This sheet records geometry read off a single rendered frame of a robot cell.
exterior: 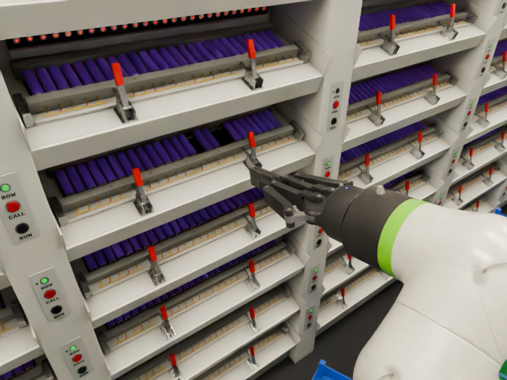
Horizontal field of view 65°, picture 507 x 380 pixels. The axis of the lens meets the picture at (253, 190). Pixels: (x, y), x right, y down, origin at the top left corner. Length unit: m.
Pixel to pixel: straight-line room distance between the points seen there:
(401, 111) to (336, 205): 0.82
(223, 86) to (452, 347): 0.61
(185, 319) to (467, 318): 0.82
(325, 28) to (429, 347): 0.69
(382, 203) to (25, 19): 0.51
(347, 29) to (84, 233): 0.68
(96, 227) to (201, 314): 0.44
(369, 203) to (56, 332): 0.66
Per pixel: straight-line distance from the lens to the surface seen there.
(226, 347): 1.28
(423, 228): 0.42
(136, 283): 0.93
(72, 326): 0.90
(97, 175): 0.84
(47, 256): 0.78
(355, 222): 0.46
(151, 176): 0.83
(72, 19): 0.65
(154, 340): 1.08
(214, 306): 1.12
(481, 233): 0.40
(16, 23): 0.63
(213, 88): 0.80
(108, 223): 0.80
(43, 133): 0.70
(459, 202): 2.01
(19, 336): 0.93
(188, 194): 0.84
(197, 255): 0.97
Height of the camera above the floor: 1.38
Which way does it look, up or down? 34 degrees down
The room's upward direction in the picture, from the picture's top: straight up
